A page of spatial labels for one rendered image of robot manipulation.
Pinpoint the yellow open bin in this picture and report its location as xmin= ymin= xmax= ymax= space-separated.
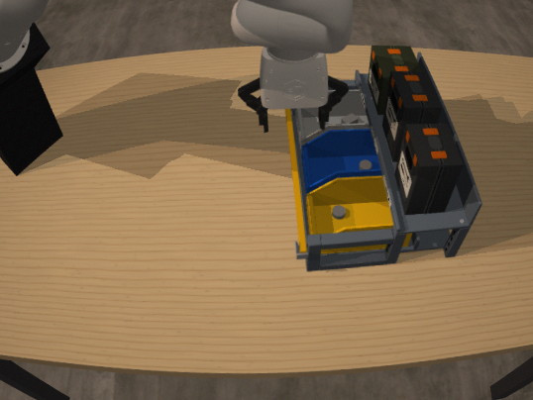
xmin=306 ymin=176 xmax=393 ymax=254

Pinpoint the dark grey disc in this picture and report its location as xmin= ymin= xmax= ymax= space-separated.
xmin=332 ymin=205 xmax=346 ymax=220
xmin=360 ymin=160 xmax=372 ymax=170

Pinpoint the blue bin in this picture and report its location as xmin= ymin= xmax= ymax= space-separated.
xmin=302 ymin=129 xmax=382 ymax=196

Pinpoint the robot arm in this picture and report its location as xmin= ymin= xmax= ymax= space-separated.
xmin=0 ymin=0 xmax=353 ymax=73

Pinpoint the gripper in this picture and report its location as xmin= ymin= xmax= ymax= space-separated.
xmin=238 ymin=47 xmax=349 ymax=133

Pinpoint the yellow bar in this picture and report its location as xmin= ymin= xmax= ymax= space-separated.
xmin=285 ymin=109 xmax=307 ymax=252

